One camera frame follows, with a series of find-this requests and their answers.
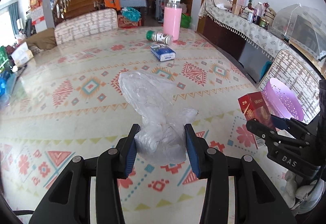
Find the clear plastic bag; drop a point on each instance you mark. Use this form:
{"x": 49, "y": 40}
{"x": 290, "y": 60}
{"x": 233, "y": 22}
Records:
{"x": 152, "y": 101}

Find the pink bottle with clear lid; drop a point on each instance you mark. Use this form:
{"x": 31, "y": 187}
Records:
{"x": 171, "y": 23}

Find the dark red cigarette box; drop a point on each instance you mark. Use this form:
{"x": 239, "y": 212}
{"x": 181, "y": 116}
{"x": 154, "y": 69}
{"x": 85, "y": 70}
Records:
{"x": 254, "y": 112}

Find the spice jar with green cap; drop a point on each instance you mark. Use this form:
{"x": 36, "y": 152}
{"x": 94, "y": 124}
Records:
{"x": 160, "y": 37}

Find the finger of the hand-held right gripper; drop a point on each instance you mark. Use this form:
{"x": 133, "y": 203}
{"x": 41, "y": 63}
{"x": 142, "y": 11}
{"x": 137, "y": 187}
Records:
{"x": 279, "y": 122}
{"x": 259, "y": 131}

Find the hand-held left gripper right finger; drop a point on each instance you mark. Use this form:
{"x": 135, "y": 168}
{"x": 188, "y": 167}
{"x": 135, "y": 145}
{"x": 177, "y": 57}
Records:
{"x": 192, "y": 155}

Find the teal bag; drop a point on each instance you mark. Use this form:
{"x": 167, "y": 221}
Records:
{"x": 131, "y": 14}

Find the blue cigarette box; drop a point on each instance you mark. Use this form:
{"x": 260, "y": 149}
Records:
{"x": 163, "y": 52}

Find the dark bottle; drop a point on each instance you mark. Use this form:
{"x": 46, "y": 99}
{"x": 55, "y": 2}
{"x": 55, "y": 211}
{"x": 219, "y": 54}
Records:
{"x": 257, "y": 12}

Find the clear mesh food cover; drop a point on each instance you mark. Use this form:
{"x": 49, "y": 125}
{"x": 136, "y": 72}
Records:
{"x": 300, "y": 25}

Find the round green tin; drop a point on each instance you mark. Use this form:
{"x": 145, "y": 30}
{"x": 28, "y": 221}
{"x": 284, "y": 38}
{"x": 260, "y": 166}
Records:
{"x": 264, "y": 23}

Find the red wall calendar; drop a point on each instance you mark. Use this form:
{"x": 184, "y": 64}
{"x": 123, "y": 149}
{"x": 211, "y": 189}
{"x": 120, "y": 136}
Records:
{"x": 35, "y": 7}

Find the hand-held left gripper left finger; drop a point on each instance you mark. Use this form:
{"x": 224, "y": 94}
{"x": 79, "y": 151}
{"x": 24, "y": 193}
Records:
{"x": 130, "y": 152}

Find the chair with brown-checked cover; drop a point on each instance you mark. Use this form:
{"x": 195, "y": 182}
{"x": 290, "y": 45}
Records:
{"x": 84, "y": 25}
{"x": 293, "y": 71}

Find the dark wooden sideboard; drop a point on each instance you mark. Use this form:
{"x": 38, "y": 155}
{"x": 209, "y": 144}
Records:
{"x": 224, "y": 35}

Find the leaf-print fringed cloth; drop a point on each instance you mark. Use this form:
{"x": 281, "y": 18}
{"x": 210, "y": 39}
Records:
{"x": 229, "y": 19}

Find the person's right hand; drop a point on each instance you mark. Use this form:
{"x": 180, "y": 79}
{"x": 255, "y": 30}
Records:
{"x": 300, "y": 193}

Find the patterned tablecloth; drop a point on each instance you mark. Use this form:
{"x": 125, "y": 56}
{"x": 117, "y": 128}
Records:
{"x": 76, "y": 66}

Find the red carton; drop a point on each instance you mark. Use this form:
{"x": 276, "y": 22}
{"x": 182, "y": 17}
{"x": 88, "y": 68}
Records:
{"x": 127, "y": 23}

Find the blue curtain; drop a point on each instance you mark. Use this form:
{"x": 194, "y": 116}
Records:
{"x": 14, "y": 17}

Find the metal can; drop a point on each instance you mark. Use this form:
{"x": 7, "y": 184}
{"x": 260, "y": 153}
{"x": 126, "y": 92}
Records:
{"x": 250, "y": 16}

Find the purple perforated plastic basket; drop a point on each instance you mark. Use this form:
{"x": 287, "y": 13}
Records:
{"x": 282, "y": 96}

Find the cardboard box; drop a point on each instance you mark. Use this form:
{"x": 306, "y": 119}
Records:
{"x": 23, "y": 54}

